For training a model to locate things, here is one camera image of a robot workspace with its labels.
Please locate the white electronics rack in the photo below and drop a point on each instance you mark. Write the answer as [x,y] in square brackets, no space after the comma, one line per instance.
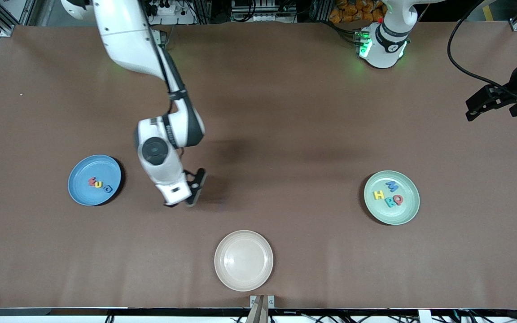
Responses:
[263,18]

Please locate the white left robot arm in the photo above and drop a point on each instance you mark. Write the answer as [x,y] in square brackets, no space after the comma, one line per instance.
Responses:
[386,45]

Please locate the red lowercase m letter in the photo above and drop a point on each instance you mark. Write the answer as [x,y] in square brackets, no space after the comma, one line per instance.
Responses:
[92,181]

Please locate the blue uppercase M letter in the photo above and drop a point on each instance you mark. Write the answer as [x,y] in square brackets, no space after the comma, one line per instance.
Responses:
[392,186]

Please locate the beige round plate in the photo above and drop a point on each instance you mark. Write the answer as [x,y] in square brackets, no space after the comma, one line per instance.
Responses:
[243,260]

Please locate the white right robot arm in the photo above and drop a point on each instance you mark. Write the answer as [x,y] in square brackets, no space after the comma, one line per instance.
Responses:
[128,40]

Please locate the blue lowercase a letter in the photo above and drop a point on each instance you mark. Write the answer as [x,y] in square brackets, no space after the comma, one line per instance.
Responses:
[108,189]

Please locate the orange packet pile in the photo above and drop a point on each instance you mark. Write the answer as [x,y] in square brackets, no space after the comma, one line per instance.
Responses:
[352,11]

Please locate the blue round plate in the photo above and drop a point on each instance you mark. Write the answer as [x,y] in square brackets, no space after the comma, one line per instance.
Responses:
[83,193]

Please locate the red uppercase Q letter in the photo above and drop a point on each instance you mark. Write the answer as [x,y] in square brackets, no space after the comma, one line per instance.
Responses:
[399,200]

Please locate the teal uppercase R letter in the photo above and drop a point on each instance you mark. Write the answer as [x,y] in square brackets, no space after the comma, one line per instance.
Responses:
[389,202]

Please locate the metal clamp bracket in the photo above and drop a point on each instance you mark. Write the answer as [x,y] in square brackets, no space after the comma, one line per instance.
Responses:
[252,299]

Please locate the green round plate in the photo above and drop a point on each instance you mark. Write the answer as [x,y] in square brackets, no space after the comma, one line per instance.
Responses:
[402,215]

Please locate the yellow uppercase H letter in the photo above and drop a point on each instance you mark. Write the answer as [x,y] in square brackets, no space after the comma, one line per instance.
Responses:
[378,195]

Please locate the white power strip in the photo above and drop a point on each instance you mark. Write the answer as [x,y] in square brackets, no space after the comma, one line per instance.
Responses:
[171,10]

